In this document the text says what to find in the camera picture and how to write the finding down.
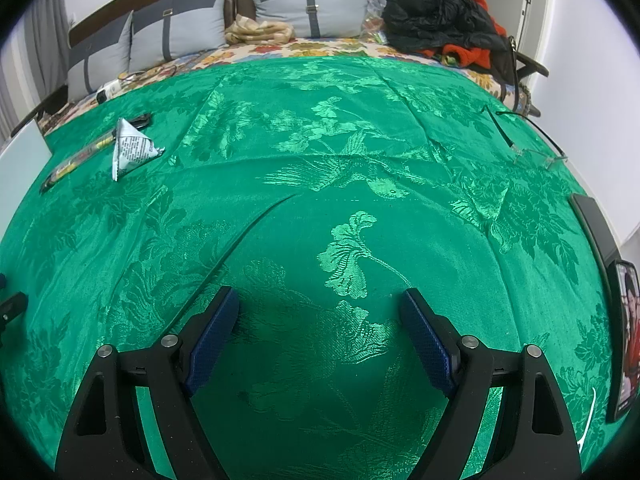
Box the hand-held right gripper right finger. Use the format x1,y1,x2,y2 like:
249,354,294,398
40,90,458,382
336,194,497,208
398,287,583,480

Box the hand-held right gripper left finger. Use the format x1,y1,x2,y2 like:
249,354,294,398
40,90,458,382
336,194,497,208
54,286,241,480

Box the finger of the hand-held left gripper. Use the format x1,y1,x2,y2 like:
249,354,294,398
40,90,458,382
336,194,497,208
0,272,28,341

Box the white cardboard box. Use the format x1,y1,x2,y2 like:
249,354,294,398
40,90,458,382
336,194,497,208
0,120,51,171

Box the long black stick packet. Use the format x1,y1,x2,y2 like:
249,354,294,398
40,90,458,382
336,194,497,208
40,114,152,195

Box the green patterned blanket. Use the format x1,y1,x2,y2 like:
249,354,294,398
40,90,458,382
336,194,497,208
0,55,621,480

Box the black tablet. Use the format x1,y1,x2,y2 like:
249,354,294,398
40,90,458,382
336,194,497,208
570,192,623,266

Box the smartphone with lit screen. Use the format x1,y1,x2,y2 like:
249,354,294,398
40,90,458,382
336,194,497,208
606,259,640,422

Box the eyeglasses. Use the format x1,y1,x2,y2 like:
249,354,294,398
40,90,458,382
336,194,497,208
482,105,568,168

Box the white charger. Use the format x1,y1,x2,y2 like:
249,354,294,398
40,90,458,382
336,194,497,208
94,79,127,103

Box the grey curtain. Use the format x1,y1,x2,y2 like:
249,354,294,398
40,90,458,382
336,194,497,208
0,0,71,131

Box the orange garment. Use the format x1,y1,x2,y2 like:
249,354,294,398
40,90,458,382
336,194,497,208
425,0,506,68

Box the dark wooden chair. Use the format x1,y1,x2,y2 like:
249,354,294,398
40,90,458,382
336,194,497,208
505,35,551,111

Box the beige folded cloth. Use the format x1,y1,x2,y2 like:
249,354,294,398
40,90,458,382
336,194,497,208
224,15,296,46

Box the clear plastic bag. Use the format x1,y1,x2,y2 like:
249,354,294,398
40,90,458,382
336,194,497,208
359,0,391,43

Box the black jacket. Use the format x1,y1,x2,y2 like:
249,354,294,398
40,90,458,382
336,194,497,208
382,0,516,53

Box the white cable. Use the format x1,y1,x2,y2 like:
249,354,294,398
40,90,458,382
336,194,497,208
575,387,597,453

